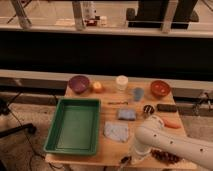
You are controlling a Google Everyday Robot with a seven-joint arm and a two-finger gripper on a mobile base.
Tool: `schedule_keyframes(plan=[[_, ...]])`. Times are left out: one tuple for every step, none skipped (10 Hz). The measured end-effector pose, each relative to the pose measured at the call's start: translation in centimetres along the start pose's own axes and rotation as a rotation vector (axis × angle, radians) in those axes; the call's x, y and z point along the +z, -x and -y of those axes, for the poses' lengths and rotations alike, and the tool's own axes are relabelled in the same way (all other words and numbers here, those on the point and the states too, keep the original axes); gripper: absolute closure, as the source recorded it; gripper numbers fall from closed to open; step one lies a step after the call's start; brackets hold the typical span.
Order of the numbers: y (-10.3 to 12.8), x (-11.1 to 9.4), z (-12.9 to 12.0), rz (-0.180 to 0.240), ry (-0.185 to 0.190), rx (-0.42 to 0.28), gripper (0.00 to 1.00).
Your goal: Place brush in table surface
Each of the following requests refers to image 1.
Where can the blue plastic cup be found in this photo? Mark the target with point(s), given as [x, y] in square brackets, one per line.
[138, 94]

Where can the orange round fruit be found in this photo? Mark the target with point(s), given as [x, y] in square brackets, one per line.
[97, 87]

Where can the green plastic tray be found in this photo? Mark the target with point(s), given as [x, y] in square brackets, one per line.
[74, 128]

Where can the blue sponge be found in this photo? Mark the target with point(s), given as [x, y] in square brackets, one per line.
[126, 114]

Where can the blue cloth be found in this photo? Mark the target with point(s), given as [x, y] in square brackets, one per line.
[116, 131]

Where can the orange bowl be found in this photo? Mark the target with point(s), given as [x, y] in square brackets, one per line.
[160, 88]

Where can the brown grape bunch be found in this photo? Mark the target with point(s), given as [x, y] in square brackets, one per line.
[165, 157]

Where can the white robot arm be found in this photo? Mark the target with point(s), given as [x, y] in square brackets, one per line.
[150, 133]

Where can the orange carrot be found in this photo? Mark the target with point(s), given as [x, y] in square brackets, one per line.
[170, 124]

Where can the small metal cup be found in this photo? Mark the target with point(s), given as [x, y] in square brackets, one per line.
[148, 110]

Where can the white lidded cup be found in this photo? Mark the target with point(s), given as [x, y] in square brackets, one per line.
[121, 82]

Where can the purple bowl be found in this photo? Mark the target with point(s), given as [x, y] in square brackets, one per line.
[79, 84]

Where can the black rectangular block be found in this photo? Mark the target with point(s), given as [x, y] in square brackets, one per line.
[166, 108]

